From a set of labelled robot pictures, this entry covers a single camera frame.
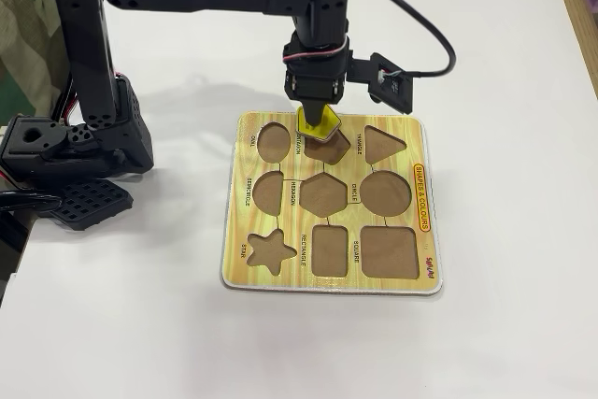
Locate light wooden edge strip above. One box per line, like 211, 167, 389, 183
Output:
546, 0, 598, 96

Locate wooden shape puzzle board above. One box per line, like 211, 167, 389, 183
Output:
218, 111, 445, 298

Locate black gridded base plate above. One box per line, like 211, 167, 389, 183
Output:
47, 178, 135, 233

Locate black camera cable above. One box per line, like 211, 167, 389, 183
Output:
307, 0, 458, 78

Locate red white servo wires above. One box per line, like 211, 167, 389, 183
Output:
281, 37, 350, 63

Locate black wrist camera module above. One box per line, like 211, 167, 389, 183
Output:
348, 51, 415, 115

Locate glossy black table clamp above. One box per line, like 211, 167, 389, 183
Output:
0, 188, 63, 214

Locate yellow pentagon puzzle piece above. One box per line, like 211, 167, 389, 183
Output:
293, 104, 344, 144

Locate floral patterned cloth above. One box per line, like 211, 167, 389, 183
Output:
0, 0, 64, 118

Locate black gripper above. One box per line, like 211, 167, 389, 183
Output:
282, 37, 353, 129

